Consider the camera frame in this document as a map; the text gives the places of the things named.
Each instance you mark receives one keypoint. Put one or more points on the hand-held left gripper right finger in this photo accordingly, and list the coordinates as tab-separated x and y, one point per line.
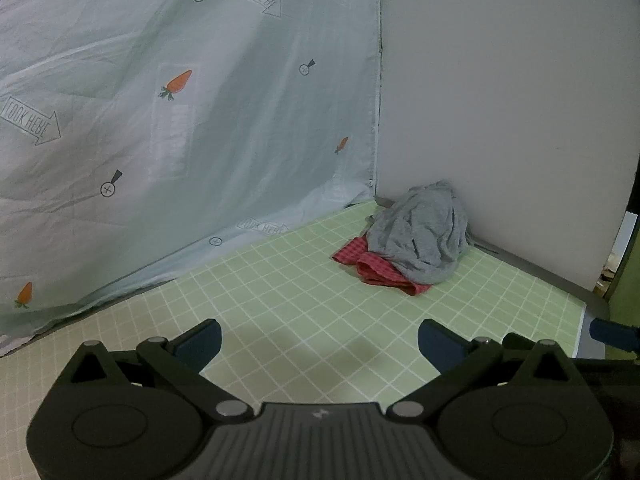
440	342

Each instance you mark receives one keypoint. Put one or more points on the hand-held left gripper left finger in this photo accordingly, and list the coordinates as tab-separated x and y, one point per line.
200	347

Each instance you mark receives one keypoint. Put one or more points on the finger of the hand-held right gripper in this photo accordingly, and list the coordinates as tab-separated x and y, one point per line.
612	332

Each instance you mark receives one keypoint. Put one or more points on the red checked garment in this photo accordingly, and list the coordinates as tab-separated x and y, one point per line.
375	267

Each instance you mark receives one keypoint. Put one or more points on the grey garment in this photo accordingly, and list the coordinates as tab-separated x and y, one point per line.
425	235

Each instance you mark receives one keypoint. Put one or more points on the green grid mat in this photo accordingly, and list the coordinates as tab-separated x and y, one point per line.
300	310

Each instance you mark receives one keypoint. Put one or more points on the carrot print bed sheet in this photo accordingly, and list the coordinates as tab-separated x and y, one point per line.
150	160

